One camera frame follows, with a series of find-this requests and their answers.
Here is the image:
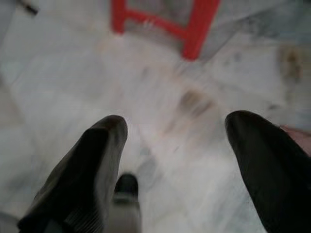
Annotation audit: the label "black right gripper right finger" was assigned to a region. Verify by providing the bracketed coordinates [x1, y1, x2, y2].
[225, 110, 311, 233]

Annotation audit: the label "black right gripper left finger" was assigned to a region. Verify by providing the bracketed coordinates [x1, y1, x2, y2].
[17, 115, 129, 233]

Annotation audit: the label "barefoot person black trousers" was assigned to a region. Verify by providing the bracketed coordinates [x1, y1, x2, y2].
[279, 124, 311, 157]

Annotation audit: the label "grey robot foot black toe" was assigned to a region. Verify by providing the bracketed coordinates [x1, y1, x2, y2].
[113, 173, 143, 233]

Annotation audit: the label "red plastic stool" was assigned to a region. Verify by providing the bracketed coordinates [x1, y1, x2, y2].
[110, 0, 221, 61]

